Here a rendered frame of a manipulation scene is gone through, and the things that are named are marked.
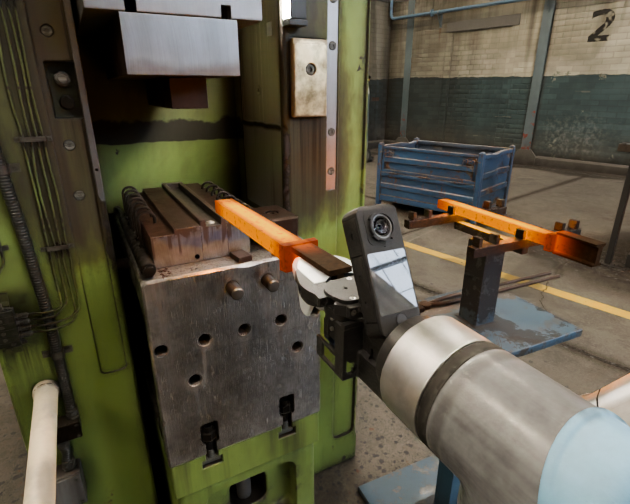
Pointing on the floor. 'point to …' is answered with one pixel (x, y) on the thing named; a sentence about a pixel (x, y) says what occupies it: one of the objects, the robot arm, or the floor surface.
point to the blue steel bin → (442, 173)
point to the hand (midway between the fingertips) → (307, 256)
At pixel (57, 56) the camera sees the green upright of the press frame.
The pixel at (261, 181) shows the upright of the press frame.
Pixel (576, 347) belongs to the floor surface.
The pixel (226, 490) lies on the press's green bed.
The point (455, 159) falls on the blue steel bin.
